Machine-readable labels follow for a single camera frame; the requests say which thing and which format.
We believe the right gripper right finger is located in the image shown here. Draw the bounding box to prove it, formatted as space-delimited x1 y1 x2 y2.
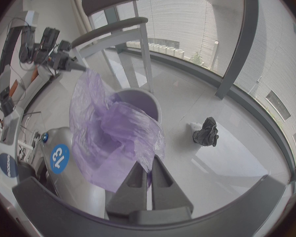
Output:
150 155 194 212

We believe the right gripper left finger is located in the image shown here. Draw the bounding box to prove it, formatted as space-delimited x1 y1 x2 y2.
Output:
106 161 149 214

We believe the purple plastic bag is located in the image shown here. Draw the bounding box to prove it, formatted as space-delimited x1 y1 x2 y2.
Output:
69 68 166 192

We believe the black plastic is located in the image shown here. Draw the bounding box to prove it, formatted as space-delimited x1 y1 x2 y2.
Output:
192 117 220 147

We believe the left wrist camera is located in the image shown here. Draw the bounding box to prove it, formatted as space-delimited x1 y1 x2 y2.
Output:
58 40 72 52

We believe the white trash bin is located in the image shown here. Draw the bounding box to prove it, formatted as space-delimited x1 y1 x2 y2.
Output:
113 88 162 123

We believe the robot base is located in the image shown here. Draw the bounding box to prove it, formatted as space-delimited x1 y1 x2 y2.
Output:
38 126 109 222

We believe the white printed wrapper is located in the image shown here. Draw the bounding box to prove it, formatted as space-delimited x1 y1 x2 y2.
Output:
187 122 203 133

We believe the window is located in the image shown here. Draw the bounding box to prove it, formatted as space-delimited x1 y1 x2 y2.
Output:
72 0 296 182

